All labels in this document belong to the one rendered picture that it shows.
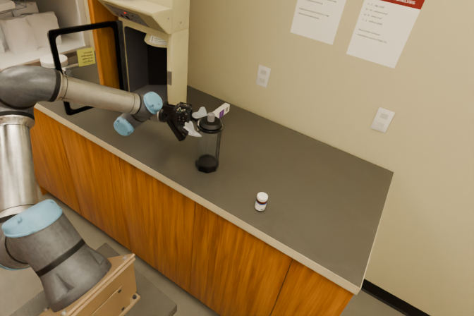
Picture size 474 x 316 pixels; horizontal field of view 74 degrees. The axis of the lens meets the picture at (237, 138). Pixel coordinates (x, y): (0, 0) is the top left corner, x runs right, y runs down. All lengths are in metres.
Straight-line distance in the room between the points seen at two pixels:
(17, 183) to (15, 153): 0.08
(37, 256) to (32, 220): 0.08
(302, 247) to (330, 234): 0.13
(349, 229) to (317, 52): 0.80
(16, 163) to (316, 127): 1.30
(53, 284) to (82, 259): 0.07
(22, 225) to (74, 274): 0.16
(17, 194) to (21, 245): 0.19
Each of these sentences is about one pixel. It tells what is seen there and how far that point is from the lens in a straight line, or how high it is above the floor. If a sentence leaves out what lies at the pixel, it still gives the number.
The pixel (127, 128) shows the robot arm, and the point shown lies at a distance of 1.25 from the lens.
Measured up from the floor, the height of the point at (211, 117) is 1.20.
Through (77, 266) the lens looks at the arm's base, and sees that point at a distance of 0.85.
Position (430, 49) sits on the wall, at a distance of 1.49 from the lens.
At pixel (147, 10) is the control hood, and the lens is 1.33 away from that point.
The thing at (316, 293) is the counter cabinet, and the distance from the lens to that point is 1.35.
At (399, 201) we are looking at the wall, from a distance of 1.83.
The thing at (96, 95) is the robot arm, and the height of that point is 1.34.
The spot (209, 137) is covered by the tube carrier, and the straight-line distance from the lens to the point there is 1.24.
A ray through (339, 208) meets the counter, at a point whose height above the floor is 0.94.
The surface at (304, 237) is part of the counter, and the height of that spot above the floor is 0.94.
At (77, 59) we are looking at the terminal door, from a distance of 1.58.
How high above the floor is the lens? 1.87
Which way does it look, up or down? 36 degrees down
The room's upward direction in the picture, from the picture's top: 9 degrees clockwise
